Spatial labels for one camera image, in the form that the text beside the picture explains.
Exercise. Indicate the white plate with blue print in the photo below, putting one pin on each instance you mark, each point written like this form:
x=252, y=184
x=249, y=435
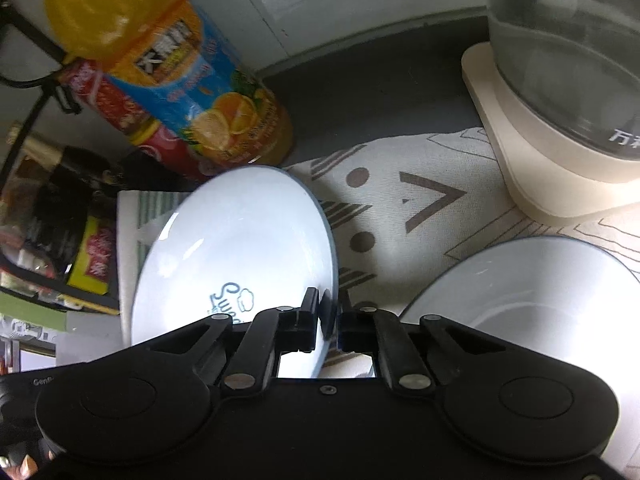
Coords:
x=240, y=240

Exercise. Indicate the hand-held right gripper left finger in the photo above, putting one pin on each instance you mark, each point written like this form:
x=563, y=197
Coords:
x=300, y=327

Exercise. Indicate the orange juice bottle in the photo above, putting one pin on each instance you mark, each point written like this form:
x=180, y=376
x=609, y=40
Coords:
x=165, y=60

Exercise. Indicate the large yellow label sauce bottle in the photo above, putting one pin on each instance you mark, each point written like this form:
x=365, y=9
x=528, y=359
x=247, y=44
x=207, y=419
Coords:
x=92, y=255

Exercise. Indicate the glass electric kettle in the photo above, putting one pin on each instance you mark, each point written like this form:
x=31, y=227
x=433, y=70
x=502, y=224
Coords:
x=560, y=50

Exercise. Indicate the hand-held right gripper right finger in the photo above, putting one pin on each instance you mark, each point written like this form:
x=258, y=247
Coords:
x=357, y=332

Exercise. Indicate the patterned fringed tablecloth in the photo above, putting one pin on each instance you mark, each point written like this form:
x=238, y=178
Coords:
x=400, y=220

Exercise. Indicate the small plain white plate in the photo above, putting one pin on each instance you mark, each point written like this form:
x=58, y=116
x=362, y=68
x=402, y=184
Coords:
x=525, y=285

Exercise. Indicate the cream kettle base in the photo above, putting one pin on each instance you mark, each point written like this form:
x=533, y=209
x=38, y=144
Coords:
x=530, y=180

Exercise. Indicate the black metal rack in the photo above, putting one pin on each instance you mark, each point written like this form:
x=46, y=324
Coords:
x=30, y=35

